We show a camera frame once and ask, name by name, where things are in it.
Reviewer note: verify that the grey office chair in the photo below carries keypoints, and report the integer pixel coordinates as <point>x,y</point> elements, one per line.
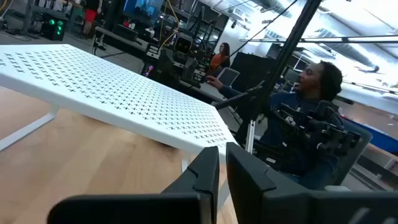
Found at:
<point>228,77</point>
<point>357,161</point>

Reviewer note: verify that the computer tower green lights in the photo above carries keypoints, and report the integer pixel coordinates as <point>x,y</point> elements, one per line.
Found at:
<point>54,29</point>

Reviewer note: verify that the white perforated metal shelf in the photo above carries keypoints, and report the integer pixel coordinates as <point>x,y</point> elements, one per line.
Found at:
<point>93,84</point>

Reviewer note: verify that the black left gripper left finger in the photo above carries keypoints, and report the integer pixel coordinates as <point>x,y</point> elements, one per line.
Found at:
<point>186,205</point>

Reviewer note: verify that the display screen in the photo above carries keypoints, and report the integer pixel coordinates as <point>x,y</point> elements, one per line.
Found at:
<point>143,7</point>

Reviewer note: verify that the person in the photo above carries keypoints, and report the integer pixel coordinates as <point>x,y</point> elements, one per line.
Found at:
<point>326,84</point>
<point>90,15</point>
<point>217,60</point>

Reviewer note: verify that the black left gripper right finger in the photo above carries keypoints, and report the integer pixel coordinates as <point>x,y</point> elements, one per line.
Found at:
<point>280,205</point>

